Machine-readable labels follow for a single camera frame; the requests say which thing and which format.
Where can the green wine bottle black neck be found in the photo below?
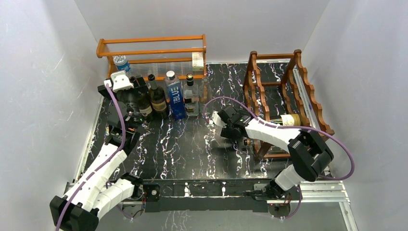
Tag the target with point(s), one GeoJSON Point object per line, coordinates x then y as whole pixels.
{"type": "Point", "coordinates": [144, 104]}

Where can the gold foil wine bottle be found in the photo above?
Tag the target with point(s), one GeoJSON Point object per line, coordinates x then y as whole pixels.
{"type": "Point", "coordinates": [286, 120]}

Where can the blue lidded jar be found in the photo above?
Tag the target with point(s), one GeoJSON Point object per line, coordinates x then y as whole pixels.
{"type": "Point", "coordinates": [122, 63]}

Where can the small white box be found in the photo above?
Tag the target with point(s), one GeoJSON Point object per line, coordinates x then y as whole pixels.
{"type": "Point", "coordinates": [197, 61]}

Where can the green wine bottle silver cap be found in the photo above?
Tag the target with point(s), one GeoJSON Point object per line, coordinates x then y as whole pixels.
{"type": "Point", "coordinates": [158, 98]}

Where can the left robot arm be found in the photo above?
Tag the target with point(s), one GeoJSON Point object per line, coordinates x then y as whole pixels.
{"type": "Point", "coordinates": [92, 196]}

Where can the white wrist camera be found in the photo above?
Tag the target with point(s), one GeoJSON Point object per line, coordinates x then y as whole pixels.
{"type": "Point", "coordinates": [217, 120]}
{"type": "Point", "coordinates": [119, 81]}

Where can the clear square liquor bottle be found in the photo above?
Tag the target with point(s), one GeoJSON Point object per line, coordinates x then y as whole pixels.
{"type": "Point", "coordinates": [190, 96]}

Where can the blue clear glass bottle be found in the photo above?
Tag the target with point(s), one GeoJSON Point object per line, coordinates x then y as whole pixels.
{"type": "Point", "coordinates": [174, 89]}

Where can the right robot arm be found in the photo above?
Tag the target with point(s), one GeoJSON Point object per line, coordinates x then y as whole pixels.
{"type": "Point", "coordinates": [309, 153]}

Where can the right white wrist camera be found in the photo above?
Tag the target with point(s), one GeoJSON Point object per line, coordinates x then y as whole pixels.
{"type": "Point", "coordinates": [217, 120]}

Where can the orange wooden shelf rack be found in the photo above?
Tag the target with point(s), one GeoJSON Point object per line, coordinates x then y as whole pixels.
{"type": "Point", "coordinates": [155, 55]}

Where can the clear bottle gold label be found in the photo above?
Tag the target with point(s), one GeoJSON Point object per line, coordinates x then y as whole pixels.
{"type": "Point", "coordinates": [248, 142]}

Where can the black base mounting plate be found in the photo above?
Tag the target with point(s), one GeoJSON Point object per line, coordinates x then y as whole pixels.
{"type": "Point", "coordinates": [212, 195]}

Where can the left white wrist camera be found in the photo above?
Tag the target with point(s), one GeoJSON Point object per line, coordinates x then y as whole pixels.
{"type": "Point", "coordinates": [119, 81]}

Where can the brown wooden wine rack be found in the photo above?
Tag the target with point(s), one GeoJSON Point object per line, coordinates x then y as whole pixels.
{"type": "Point", "coordinates": [297, 92]}

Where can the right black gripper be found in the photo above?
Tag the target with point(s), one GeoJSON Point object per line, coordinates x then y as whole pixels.
{"type": "Point", "coordinates": [226, 133]}

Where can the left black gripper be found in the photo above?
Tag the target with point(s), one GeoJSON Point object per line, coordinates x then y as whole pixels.
{"type": "Point", "coordinates": [141, 86]}

